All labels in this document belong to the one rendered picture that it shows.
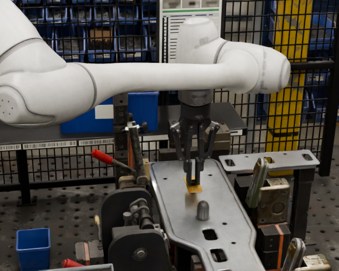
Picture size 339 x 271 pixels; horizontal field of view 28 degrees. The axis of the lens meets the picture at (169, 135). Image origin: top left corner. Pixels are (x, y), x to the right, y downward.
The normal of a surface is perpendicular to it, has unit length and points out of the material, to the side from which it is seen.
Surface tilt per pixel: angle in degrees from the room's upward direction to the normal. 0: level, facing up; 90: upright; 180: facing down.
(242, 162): 0
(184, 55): 89
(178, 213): 0
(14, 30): 46
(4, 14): 36
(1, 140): 0
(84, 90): 77
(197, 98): 90
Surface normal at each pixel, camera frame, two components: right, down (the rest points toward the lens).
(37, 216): 0.01, -0.90
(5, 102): -0.41, 0.35
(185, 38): -0.64, 0.11
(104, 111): 0.09, 0.43
